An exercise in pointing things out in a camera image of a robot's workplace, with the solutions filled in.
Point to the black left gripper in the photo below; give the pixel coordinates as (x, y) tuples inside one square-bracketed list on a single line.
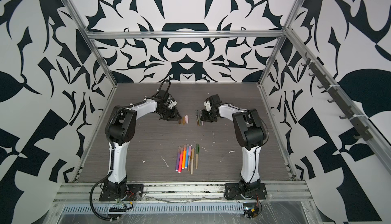
[(175, 116)]

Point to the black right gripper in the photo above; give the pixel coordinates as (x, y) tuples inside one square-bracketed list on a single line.
[(204, 113)]

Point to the dark brown marker pen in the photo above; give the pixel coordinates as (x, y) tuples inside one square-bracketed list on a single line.
[(197, 118)]

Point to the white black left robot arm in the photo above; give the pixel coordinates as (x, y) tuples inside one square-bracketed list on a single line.
[(119, 131)]

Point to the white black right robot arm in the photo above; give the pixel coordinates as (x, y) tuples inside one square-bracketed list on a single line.
[(251, 134)]

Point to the purple marker pen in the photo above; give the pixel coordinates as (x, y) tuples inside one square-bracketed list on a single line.
[(178, 159)]

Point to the blue marker pen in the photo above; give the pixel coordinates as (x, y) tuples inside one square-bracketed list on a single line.
[(187, 156)]

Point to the tan marker pen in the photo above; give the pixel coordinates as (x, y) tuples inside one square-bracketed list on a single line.
[(192, 161)]

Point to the orange marker pen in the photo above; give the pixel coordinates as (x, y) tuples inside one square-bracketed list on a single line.
[(184, 155)]

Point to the pink red marker pen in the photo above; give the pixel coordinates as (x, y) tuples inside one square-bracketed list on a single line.
[(180, 161)]

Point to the lilac capped tan marker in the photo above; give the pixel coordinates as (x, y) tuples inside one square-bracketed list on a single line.
[(189, 157)]

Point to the small circuit board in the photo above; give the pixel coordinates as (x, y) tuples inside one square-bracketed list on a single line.
[(252, 212)]

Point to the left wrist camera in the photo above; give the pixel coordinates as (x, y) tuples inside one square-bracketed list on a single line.
[(171, 103)]

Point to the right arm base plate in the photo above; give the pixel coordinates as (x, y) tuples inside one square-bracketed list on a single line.
[(241, 191)]

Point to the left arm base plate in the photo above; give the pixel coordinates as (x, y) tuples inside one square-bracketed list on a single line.
[(125, 192)]

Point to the white slotted cable duct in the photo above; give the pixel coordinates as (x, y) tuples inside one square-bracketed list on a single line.
[(173, 208)]

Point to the black wall hook rack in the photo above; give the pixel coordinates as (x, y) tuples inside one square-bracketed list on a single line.
[(340, 98)]

